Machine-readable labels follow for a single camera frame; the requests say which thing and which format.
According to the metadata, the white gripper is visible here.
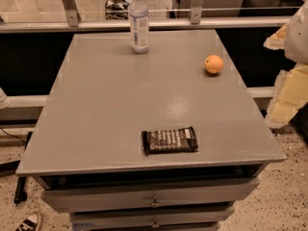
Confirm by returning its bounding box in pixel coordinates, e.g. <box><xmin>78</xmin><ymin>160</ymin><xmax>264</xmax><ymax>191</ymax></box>
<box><xmin>263</xmin><ymin>1</ymin><xmax>308</xmax><ymax>128</ymax></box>

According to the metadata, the orange fruit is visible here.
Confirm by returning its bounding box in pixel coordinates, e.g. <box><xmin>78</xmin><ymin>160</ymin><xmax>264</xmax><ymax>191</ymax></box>
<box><xmin>204</xmin><ymin>55</ymin><xmax>223</xmax><ymax>74</ymax></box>

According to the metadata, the black rxbar chocolate wrapper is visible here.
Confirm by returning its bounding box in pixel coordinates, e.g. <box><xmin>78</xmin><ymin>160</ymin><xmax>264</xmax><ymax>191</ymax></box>
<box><xmin>141</xmin><ymin>127</ymin><xmax>198</xmax><ymax>155</ymax></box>

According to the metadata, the grey drawer cabinet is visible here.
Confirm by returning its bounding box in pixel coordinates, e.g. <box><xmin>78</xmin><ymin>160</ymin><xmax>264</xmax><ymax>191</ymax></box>
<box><xmin>17</xmin><ymin>30</ymin><xmax>284</xmax><ymax>231</ymax></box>

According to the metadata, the top grey drawer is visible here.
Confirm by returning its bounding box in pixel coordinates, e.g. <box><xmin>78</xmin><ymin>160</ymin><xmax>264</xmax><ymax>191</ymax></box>
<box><xmin>41</xmin><ymin>177</ymin><xmax>259</xmax><ymax>213</ymax></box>

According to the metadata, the grey drawer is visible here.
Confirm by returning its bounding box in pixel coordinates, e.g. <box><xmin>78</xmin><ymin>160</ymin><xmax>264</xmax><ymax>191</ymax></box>
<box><xmin>71</xmin><ymin>206</ymin><xmax>234</xmax><ymax>230</ymax></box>
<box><xmin>41</xmin><ymin>177</ymin><xmax>259</xmax><ymax>213</ymax></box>

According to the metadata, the clear plastic water bottle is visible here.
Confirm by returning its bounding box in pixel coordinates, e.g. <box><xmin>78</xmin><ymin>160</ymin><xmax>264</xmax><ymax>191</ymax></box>
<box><xmin>129</xmin><ymin>0</ymin><xmax>149</xmax><ymax>54</ymax></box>

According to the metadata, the black white patterned bag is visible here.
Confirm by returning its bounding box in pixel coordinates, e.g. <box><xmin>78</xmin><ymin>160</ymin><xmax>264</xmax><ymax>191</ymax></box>
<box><xmin>105</xmin><ymin>0</ymin><xmax>129</xmax><ymax>20</ymax></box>

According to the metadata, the round metal drawer knob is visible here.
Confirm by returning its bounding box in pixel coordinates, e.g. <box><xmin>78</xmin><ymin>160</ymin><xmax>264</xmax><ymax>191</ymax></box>
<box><xmin>150</xmin><ymin>199</ymin><xmax>161</xmax><ymax>208</ymax></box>

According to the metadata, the lower metal drawer knob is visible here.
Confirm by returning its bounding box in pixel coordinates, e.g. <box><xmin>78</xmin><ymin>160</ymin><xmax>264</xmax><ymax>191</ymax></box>
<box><xmin>151</xmin><ymin>220</ymin><xmax>160</xmax><ymax>229</ymax></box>

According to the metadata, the black pole on floor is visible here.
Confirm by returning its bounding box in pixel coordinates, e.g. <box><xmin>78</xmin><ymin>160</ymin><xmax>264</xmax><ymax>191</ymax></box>
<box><xmin>13</xmin><ymin>131</ymin><xmax>34</xmax><ymax>205</ymax></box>

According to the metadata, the black and white sneaker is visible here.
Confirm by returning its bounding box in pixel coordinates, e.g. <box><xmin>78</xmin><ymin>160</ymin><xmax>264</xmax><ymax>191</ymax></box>
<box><xmin>15</xmin><ymin>212</ymin><xmax>43</xmax><ymax>231</ymax></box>

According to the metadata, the metal railing frame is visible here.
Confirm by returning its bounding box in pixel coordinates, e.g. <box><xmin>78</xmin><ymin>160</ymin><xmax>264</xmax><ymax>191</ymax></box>
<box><xmin>0</xmin><ymin>0</ymin><xmax>307</xmax><ymax>34</ymax></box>

